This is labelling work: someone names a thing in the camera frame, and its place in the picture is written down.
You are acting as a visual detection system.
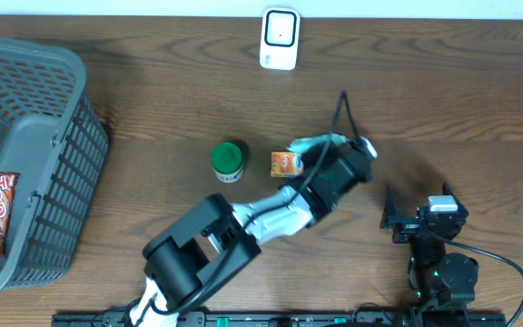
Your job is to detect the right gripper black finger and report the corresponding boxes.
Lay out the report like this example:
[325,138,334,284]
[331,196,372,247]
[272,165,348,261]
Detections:
[380,184,400,229]
[441,183,460,210]

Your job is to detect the mint green wet wipes pack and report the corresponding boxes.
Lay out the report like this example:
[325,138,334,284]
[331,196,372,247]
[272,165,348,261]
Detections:
[287,134,349,154]

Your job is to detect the orange tissue pack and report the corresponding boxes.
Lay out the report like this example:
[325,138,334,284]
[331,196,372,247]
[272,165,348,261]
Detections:
[270,152,304,177]

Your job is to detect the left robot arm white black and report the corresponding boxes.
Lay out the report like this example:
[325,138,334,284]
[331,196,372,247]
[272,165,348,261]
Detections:
[125,138,377,326]

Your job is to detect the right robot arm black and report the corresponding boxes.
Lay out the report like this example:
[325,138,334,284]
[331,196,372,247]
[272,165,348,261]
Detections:
[380,184,479,310]

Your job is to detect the green lid white jar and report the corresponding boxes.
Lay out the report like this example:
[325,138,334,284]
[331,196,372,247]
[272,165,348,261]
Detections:
[211,142,243,183]

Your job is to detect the grey plastic shopping basket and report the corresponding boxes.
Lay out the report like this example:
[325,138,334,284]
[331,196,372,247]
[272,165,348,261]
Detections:
[0,37,109,292]

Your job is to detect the black mounting rail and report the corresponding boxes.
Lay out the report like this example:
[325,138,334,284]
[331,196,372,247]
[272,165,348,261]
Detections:
[52,310,508,327]

